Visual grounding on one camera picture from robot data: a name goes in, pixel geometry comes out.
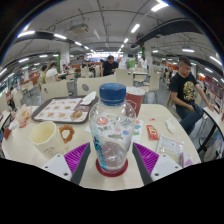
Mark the round fried pastry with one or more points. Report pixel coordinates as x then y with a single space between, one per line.
76 115

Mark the ceiling air conditioning unit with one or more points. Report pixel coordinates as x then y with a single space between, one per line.
79 28

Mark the clear food wrapper with snacks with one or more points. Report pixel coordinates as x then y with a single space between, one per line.
24 116

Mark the crumpled white napkin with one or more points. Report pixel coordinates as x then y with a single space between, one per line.
88 98

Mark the person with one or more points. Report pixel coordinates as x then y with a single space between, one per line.
110 66
183 86
52 71
43 76

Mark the red paper cup with lid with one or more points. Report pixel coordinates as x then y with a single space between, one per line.
138 100

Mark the brown tray with paper liner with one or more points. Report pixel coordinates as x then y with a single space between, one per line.
55 110

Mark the small white sachet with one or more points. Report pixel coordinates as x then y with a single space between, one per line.
170 126

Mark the white side table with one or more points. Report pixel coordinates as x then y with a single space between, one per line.
215 118

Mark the small pink packet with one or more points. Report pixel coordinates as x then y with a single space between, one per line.
187 160

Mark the clear plastic bag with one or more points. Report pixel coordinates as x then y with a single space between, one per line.
170 148

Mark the beige chair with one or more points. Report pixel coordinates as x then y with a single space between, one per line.
55 90
96 85

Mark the ceiling lights group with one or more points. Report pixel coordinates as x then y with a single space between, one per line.
159 6

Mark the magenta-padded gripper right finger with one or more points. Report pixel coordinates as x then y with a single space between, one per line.
165 165

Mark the clear blue-capped water bottle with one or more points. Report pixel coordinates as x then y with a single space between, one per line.
112 140

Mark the red flat packet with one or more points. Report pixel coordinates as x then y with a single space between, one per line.
7 133

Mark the red ketchup packet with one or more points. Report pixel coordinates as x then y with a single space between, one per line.
152 132

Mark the colourful sticker sheet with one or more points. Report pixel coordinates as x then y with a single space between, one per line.
138 128

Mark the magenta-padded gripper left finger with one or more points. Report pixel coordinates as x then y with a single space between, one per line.
56 165

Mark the beige chairs group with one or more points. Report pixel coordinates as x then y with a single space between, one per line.
125 76

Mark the flat round red coaster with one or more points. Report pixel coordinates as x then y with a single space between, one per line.
100 170

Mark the white paper slip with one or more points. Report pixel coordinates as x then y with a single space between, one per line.
14 124

